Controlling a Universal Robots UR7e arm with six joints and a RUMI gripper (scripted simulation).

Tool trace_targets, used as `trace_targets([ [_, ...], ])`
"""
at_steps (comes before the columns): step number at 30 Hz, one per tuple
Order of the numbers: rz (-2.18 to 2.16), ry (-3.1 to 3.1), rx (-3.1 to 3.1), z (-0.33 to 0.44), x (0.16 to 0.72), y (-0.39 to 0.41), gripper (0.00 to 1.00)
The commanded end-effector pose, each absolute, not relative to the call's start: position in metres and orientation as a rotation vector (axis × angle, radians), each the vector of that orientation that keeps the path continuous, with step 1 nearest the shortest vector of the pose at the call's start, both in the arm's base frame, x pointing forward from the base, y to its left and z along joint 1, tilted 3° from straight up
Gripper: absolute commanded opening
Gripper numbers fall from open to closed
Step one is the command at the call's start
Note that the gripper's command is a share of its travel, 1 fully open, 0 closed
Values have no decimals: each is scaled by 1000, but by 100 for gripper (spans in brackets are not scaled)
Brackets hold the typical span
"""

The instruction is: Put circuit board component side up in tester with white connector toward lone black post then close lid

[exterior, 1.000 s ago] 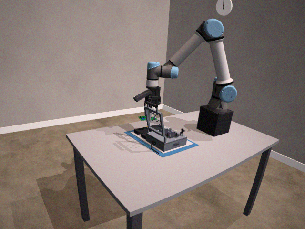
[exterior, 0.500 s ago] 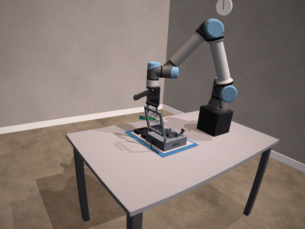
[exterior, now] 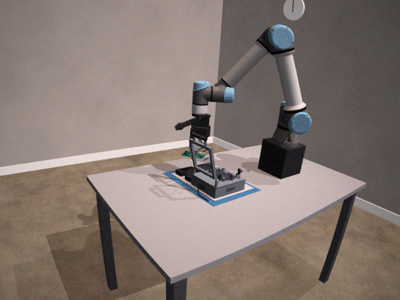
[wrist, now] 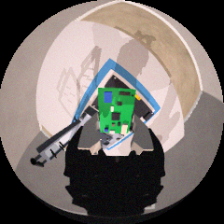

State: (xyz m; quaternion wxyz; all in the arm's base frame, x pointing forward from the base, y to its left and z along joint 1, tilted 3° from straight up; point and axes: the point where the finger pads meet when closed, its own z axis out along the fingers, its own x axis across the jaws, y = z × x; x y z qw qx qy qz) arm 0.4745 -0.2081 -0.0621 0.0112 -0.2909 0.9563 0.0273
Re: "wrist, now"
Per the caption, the green circuit board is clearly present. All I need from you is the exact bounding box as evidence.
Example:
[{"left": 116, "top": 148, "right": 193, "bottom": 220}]
[{"left": 98, "top": 88, "right": 136, "bottom": 134}]

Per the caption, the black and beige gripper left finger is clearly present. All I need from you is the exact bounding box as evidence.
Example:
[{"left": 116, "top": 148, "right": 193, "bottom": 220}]
[{"left": 63, "top": 112, "right": 102, "bottom": 177}]

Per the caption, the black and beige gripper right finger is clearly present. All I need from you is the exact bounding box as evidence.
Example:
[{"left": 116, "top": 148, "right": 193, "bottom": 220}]
[{"left": 131, "top": 113, "right": 165, "bottom": 177}]

